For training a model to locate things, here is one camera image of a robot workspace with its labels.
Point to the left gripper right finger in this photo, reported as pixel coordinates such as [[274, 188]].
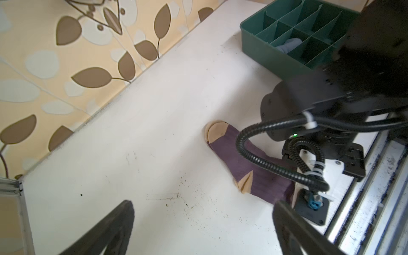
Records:
[[296, 236]]

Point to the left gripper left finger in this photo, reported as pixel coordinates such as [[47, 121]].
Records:
[[110, 236]]

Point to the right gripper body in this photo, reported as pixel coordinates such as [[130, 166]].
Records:
[[347, 153]]

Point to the purple sock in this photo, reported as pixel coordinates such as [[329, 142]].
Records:
[[248, 177]]

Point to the green divided plastic tray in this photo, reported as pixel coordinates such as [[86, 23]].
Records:
[[321, 26]]

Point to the blue orange striped sock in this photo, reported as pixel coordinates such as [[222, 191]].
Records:
[[289, 45]]

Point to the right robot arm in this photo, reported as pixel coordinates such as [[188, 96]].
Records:
[[363, 89]]

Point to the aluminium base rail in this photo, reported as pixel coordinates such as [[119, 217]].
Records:
[[372, 216]]

